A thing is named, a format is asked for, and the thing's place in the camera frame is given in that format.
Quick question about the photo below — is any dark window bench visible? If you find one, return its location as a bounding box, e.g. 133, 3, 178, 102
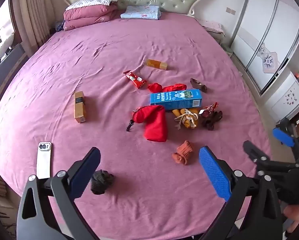
0, 44, 31, 120

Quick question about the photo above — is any red foil wrapper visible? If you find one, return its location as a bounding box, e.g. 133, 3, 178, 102
201, 102, 219, 117

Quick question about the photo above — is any beige curtain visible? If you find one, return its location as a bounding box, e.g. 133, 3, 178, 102
11, 0, 63, 48

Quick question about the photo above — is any blue printed carton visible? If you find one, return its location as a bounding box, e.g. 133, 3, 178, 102
150, 89, 203, 112

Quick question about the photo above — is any white smartphone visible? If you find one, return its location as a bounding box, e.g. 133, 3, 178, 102
36, 142, 52, 180

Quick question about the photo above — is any red crumpled sock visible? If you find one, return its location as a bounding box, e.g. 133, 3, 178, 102
147, 82, 163, 93

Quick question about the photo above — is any white patterned pillow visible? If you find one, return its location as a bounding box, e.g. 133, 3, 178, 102
64, 0, 118, 12

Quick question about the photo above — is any pink folded quilt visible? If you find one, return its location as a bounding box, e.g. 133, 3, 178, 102
63, 4, 119, 32

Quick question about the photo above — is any red snack wrapper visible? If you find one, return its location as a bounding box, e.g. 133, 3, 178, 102
123, 70, 148, 90

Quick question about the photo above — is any white sliding door wardrobe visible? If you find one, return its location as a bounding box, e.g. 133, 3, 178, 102
231, 0, 299, 96

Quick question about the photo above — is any black balled sock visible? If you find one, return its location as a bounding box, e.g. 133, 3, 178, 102
91, 170, 115, 195

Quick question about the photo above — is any orange sock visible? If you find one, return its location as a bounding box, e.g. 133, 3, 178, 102
171, 140, 194, 166

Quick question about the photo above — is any small amber box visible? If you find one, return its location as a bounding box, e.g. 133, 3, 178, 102
144, 59, 168, 71

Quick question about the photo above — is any brown sock with white print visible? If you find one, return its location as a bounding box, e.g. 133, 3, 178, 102
207, 110, 223, 127

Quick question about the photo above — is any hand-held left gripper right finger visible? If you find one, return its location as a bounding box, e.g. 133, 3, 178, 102
199, 146, 283, 240

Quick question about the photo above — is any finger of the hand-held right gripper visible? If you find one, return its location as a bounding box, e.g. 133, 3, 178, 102
272, 117, 299, 151
243, 140, 299, 174

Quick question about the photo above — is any brown candy wrapper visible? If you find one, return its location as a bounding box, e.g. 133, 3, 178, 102
190, 78, 208, 92

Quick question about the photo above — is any person's right hand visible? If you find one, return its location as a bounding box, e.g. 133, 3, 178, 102
283, 204, 299, 227

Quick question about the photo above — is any light blue folded blanket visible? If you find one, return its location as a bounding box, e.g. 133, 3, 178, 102
121, 5, 162, 20

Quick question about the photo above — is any red drawstring pouch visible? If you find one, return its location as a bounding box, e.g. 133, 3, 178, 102
126, 105, 168, 143

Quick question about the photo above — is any maroon sock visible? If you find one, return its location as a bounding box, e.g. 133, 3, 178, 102
199, 116, 216, 131

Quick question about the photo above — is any white cabinet with stickers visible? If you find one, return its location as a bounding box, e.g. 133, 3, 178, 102
264, 71, 299, 122

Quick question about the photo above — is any tall brown box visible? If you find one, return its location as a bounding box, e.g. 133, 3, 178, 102
74, 91, 87, 123

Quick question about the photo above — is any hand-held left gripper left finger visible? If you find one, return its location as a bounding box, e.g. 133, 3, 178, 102
16, 147, 101, 240

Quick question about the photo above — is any pink cloth on nightstand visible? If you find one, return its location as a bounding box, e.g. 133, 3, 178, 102
201, 20, 226, 42

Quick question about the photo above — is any red flat sock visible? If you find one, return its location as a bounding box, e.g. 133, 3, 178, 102
162, 83, 187, 93

